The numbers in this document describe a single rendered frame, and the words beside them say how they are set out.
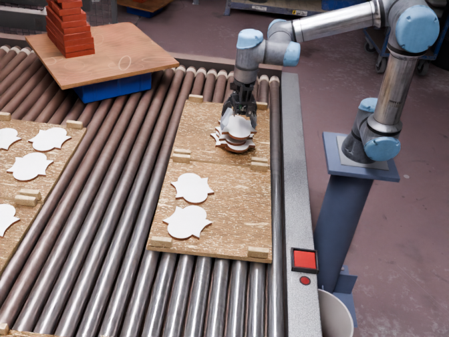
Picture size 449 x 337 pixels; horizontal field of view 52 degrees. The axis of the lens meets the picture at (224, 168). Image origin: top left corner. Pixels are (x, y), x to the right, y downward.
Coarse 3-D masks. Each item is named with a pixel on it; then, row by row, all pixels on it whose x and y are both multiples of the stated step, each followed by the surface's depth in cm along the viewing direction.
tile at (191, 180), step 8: (184, 176) 152; (192, 176) 152; (176, 184) 148; (184, 184) 149; (192, 184) 149; (200, 184) 149; (176, 192) 146; (184, 192) 146; (192, 192) 146; (200, 192) 146; (208, 192) 147; (184, 200) 144; (192, 200) 143; (200, 200) 143
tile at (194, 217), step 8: (176, 208) 140; (184, 208) 140; (192, 208) 140; (200, 208) 140; (176, 216) 137; (184, 216) 137; (192, 216) 137; (200, 216) 138; (168, 224) 135; (176, 224) 134; (184, 224) 134; (192, 224) 135; (200, 224) 135; (208, 224) 136; (168, 232) 132; (176, 232) 132; (184, 232) 132; (192, 232) 132; (200, 232) 134
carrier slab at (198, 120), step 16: (192, 112) 186; (208, 112) 187; (192, 128) 177; (208, 128) 178; (256, 128) 181; (176, 144) 168; (192, 144) 168; (208, 144) 169; (256, 144) 172; (192, 160) 162; (208, 160) 162; (224, 160) 162; (240, 160) 163
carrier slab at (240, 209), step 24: (168, 168) 156; (192, 168) 157; (216, 168) 158; (240, 168) 160; (168, 192) 147; (216, 192) 149; (240, 192) 150; (264, 192) 151; (168, 216) 138; (216, 216) 140; (240, 216) 141; (264, 216) 142; (192, 240) 131; (216, 240) 132; (240, 240) 133; (264, 240) 134
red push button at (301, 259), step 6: (294, 252) 132; (300, 252) 132; (306, 252) 132; (294, 258) 130; (300, 258) 130; (306, 258) 131; (312, 258) 131; (294, 264) 129; (300, 264) 129; (306, 264) 129; (312, 264) 129
